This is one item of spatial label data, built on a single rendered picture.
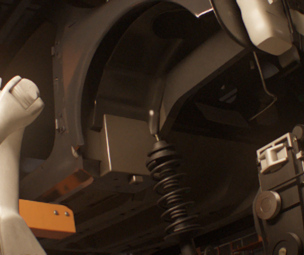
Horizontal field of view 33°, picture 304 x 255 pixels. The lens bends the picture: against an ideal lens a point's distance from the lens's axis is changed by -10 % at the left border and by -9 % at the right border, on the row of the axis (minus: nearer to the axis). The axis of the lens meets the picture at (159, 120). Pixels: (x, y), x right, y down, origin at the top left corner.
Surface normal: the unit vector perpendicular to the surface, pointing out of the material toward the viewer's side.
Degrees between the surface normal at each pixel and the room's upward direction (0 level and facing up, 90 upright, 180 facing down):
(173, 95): 90
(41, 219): 90
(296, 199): 90
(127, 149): 90
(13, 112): 102
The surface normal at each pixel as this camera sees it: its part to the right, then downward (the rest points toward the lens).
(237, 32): 0.57, -0.41
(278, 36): 0.59, 0.04
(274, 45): 0.14, 0.90
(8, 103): 0.35, -0.47
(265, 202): -0.79, -0.15
